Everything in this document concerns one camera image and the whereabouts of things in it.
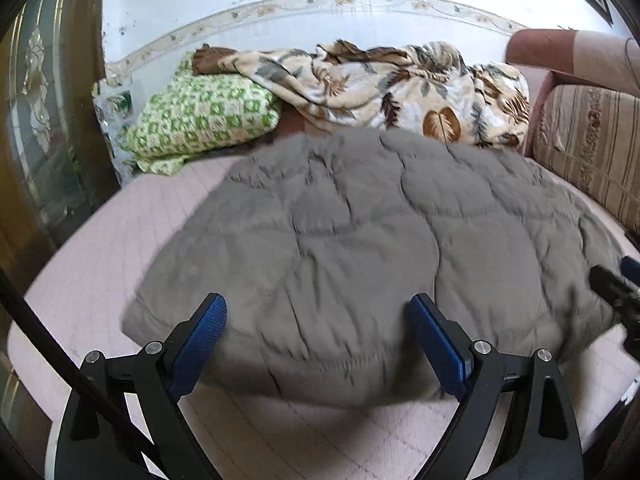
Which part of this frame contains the grey quilted puffer jacket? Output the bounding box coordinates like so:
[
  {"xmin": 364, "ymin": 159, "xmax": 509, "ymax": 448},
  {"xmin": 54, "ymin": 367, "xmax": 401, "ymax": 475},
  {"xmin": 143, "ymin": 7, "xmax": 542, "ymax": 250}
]
[{"xmin": 122, "ymin": 130, "xmax": 623, "ymax": 407}]

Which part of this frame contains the pink quilted mattress cover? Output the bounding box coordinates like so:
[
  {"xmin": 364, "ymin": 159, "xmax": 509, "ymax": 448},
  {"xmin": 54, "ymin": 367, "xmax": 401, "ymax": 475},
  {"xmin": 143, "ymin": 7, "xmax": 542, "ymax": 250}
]
[{"xmin": 26, "ymin": 156, "xmax": 639, "ymax": 479}]

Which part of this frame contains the striped floral sofa cushion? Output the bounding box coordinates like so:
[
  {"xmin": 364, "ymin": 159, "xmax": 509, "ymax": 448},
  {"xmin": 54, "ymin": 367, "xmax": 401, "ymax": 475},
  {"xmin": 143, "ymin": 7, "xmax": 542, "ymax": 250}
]
[{"xmin": 533, "ymin": 84, "xmax": 639, "ymax": 235}]

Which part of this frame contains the wooden glass-panel door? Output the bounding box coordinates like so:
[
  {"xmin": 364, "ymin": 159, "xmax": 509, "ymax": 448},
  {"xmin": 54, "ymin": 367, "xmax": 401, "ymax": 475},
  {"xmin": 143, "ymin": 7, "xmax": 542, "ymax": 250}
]
[{"xmin": 1, "ymin": 0, "xmax": 118, "ymax": 292}]

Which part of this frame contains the floral leaf-print blanket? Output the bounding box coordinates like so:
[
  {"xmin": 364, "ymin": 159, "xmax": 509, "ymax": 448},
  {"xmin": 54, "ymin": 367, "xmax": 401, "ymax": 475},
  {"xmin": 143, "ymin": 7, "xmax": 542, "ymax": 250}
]
[{"xmin": 218, "ymin": 40, "xmax": 529, "ymax": 150}]

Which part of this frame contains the green checkered pillow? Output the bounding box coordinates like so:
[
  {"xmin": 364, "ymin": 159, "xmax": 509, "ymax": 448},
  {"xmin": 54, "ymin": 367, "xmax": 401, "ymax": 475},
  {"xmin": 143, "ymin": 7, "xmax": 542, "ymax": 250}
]
[{"xmin": 125, "ymin": 51, "xmax": 282, "ymax": 176}]

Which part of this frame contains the floral plastic bag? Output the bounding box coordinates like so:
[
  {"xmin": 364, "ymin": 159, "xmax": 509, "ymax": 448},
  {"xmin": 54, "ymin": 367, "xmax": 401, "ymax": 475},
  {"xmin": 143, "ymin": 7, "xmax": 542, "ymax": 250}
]
[{"xmin": 91, "ymin": 75, "xmax": 137, "ymax": 188}]

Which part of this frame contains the brown cloth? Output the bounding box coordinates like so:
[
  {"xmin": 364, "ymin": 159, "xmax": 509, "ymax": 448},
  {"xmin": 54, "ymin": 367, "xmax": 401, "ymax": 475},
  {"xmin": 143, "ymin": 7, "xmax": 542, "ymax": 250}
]
[{"xmin": 191, "ymin": 44, "xmax": 236, "ymax": 76}]

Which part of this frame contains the black cable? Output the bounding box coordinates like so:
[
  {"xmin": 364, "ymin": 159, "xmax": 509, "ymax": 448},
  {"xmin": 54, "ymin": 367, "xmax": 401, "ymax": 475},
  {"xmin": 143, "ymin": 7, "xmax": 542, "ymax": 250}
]
[{"xmin": 0, "ymin": 268, "xmax": 166, "ymax": 476}]

